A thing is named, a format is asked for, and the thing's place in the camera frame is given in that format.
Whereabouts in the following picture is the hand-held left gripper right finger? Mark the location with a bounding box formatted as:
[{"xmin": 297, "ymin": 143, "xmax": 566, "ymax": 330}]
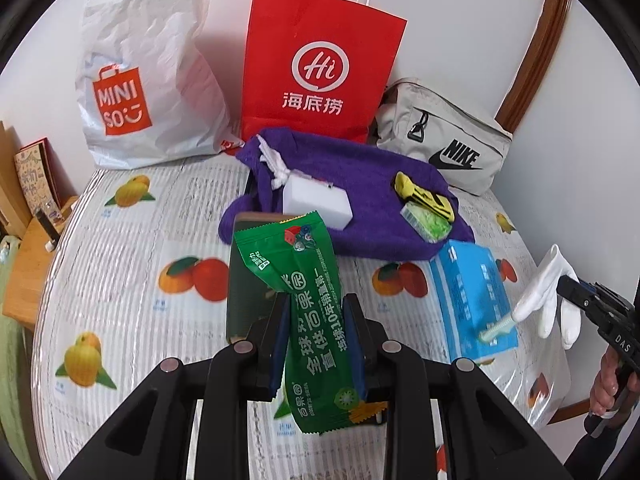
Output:
[{"xmin": 342, "ymin": 292, "xmax": 573, "ymax": 480}]

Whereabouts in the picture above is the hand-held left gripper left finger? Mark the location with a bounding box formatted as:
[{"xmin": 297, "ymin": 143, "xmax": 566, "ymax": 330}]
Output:
[{"xmin": 57, "ymin": 292, "xmax": 293, "ymax": 480}]

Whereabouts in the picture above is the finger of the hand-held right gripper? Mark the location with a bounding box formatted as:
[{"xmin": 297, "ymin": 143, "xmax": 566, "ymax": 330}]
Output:
[{"xmin": 556, "ymin": 274, "xmax": 608, "ymax": 321}]

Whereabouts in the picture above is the white glove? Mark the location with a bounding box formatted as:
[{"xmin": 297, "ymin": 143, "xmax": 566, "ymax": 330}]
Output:
[{"xmin": 512, "ymin": 244, "xmax": 582, "ymax": 351}]

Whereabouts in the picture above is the green snack packet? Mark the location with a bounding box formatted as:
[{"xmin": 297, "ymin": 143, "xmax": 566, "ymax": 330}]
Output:
[{"xmin": 232, "ymin": 210, "xmax": 393, "ymax": 436}]

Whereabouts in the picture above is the purple towel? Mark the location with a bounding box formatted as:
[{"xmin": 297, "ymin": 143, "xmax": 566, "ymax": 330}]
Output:
[{"xmin": 220, "ymin": 127, "xmax": 475, "ymax": 261}]

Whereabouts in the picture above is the person's right forearm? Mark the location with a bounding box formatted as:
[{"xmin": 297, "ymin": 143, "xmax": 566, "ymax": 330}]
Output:
[{"xmin": 562, "ymin": 400, "xmax": 640, "ymax": 480}]

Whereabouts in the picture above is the person's right hand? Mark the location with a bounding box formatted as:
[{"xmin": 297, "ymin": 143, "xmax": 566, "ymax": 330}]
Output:
[{"xmin": 589, "ymin": 345, "xmax": 638, "ymax": 417}]

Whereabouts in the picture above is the dark green box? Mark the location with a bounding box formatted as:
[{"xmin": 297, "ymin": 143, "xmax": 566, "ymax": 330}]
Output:
[{"xmin": 226, "ymin": 211, "xmax": 301, "ymax": 346}]

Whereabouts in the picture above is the blue tissue box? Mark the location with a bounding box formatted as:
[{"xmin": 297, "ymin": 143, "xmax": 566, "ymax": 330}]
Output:
[{"xmin": 429, "ymin": 239, "xmax": 518, "ymax": 363}]

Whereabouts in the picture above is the white sponge block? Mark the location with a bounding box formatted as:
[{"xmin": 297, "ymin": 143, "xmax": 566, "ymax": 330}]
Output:
[{"xmin": 282, "ymin": 174, "xmax": 353, "ymax": 231}]

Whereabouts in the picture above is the fruit printed tablecloth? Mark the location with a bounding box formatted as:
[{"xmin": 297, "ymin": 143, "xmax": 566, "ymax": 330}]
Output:
[{"xmin": 30, "ymin": 152, "xmax": 573, "ymax": 480}]

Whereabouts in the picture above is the yellow utility knife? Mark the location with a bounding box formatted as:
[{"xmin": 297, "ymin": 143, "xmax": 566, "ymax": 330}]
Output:
[{"xmin": 394, "ymin": 171, "xmax": 457, "ymax": 222}]

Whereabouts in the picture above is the white waist bag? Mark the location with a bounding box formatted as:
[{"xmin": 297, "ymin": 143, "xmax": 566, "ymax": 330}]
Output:
[{"xmin": 375, "ymin": 77, "xmax": 513, "ymax": 197}]

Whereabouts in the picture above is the wooden side table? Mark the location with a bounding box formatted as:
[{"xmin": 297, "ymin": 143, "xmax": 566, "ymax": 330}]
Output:
[{"xmin": 0, "ymin": 195, "xmax": 81, "ymax": 331}]

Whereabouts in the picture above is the light green cloth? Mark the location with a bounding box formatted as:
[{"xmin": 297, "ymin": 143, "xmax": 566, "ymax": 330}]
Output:
[{"xmin": 0, "ymin": 320, "xmax": 36, "ymax": 461}]

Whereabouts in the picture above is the illustrated book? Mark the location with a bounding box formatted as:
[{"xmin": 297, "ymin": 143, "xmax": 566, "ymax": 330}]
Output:
[{"xmin": 12, "ymin": 137, "xmax": 63, "ymax": 211}]

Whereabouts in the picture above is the red paper bag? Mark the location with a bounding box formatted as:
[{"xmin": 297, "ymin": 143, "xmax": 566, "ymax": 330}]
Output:
[{"xmin": 241, "ymin": 0, "xmax": 408, "ymax": 145}]

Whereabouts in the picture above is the white plastic shopping bag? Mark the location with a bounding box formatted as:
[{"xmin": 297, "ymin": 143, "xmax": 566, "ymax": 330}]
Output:
[{"xmin": 75, "ymin": 0, "xmax": 231, "ymax": 170}]

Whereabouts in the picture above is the white knotted cord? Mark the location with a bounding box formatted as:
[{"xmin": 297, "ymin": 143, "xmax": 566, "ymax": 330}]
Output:
[{"xmin": 256, "ymin": 134, "xmax": 293, "ymax": 191}]

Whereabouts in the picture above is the curved wooden frame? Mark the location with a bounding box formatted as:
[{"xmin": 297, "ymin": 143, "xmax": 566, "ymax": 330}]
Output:
[{"xmin": 495, "ymin": 0, "xmax": 571, "ymax": 133}]

